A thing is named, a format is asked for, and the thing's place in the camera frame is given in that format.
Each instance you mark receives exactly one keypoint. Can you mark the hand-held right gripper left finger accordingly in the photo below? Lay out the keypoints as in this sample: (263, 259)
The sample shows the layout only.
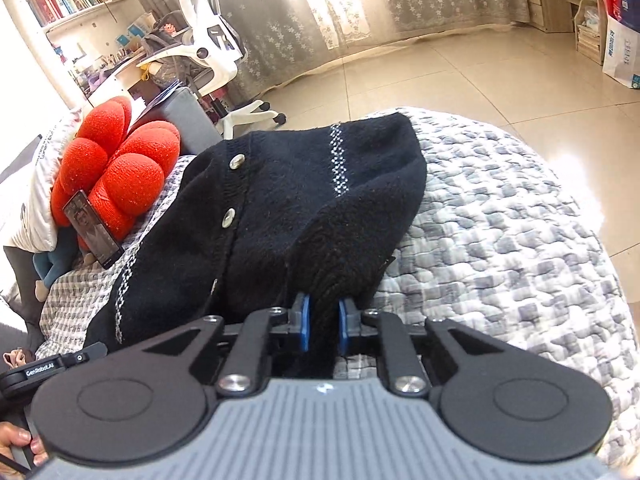
(301, 322)

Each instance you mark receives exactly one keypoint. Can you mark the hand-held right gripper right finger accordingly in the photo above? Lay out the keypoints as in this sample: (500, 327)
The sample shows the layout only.
(344, 327)

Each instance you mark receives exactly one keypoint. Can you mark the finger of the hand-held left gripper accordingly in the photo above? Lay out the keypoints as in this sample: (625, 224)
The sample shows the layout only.
(40, 374)

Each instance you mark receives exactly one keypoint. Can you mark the black knit cardigan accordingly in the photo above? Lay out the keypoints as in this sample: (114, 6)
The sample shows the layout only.
(280, 200)

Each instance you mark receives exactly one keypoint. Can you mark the grey clothes on chair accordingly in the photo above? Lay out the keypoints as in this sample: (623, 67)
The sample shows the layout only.
(172, 62)

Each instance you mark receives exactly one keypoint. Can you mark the person's left hand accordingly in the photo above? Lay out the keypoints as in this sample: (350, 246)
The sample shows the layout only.
(12, 437)

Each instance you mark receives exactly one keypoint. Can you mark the dark grey throw pillow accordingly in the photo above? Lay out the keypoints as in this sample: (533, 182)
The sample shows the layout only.
(20, 280)

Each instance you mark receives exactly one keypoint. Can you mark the blue plush doll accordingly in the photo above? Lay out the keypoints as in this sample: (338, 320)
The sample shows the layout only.
(55, 265)

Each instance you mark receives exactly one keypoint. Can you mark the black smartphone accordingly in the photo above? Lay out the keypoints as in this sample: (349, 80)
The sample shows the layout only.
(92, 230)

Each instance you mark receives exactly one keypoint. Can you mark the grey checkered blanket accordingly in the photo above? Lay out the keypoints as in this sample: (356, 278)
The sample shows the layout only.
(500, 240)

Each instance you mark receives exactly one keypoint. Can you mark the white printed pillow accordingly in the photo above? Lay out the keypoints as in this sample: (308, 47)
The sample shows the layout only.
(37, 195)

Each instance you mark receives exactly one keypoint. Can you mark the red flower cushion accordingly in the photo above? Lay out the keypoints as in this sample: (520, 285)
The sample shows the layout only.
(130, 170)

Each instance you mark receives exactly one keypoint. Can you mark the grey sofa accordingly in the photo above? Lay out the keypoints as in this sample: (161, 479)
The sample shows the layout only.
(192, 115)

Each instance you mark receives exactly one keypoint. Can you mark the dark blue booklet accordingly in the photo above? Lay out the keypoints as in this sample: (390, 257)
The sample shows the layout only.
(162, 96)

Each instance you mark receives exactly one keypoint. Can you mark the white office chair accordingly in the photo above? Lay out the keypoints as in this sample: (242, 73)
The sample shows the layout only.
(215, 40)

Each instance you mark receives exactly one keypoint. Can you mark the white desk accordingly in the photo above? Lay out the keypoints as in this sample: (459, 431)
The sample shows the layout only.
(125, 69)

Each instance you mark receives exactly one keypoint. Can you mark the grey floral curtain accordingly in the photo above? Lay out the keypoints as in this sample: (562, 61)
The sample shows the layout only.
(350, 15)

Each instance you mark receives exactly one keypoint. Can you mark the white paper bag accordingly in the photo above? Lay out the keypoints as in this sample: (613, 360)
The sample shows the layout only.
(622, 55)

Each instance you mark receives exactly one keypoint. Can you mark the small wooden shelf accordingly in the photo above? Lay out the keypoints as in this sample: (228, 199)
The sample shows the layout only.
(590, 15)

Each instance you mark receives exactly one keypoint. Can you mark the red plastic bag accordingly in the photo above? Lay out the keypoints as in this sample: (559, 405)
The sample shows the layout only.
(610, 5)

